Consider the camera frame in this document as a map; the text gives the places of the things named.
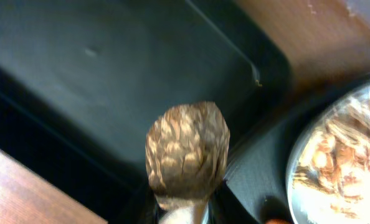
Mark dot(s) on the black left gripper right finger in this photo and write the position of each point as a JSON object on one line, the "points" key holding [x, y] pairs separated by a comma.
{"points": [[226, 209]]}

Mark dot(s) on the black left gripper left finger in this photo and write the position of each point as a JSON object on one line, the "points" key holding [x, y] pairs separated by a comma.
{"points": [[141, 209]]}

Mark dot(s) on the brown round cookie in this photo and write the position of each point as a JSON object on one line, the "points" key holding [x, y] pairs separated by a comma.
{"points": [[186, 153]]}

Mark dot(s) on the orange carrot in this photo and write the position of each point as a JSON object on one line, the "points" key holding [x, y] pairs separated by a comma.
{"points": [[277, 221]]}

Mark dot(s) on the round black serving tray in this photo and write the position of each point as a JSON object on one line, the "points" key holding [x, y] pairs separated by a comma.
{"points": [[256, 173]]}

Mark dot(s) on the grey plate with food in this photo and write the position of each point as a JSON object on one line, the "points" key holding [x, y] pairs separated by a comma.
{"points": [[328, 171]]}

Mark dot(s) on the black rectangular tray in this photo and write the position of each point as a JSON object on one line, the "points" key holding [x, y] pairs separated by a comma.
{"points": [[82, 81]]}

